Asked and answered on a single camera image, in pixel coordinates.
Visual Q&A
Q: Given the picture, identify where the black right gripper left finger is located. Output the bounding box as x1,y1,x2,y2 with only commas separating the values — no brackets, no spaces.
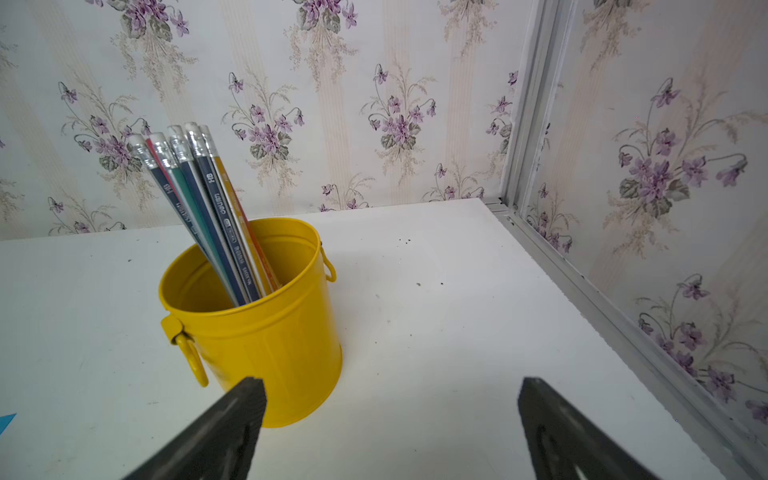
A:
127,377,267,479

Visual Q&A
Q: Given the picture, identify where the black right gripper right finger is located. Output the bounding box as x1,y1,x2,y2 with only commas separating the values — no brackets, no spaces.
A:
518,377,657,479

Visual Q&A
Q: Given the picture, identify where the blue square paper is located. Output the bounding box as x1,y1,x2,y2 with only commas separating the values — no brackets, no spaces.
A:
0,414,16,435

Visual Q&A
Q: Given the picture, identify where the yellow metal pencil bucket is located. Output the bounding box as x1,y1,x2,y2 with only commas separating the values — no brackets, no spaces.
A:
158,218,343,428

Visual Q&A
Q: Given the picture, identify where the blue HB pencil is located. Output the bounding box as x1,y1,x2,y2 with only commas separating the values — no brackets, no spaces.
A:
183,122,262,305

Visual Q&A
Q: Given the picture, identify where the dark blue pencil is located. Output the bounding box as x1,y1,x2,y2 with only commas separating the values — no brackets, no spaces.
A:
127,134,240,306

